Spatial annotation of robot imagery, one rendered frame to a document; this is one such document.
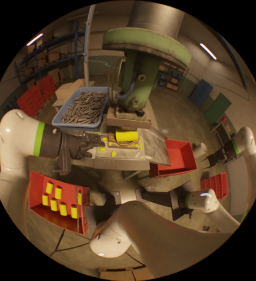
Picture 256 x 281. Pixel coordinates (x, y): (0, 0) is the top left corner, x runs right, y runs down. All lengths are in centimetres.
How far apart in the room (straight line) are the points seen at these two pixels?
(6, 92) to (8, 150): 843
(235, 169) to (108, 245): 547
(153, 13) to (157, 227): 38
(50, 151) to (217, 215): 80
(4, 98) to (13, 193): 838
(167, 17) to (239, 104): 573
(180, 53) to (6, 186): 38
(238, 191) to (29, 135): 594
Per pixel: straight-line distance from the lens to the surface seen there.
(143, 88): 23
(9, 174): 26
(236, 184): 567
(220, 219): 65
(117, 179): 143
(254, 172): 53
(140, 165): 47
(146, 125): 32
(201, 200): 57
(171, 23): 23
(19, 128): 22
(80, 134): 47
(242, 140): 52
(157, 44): 15
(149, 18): 22
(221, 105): 606
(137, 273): 242
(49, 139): 23
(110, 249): 36
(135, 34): 16
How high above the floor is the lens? 143
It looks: 57 degrees down
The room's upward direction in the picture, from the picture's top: 18 degrees clockwise
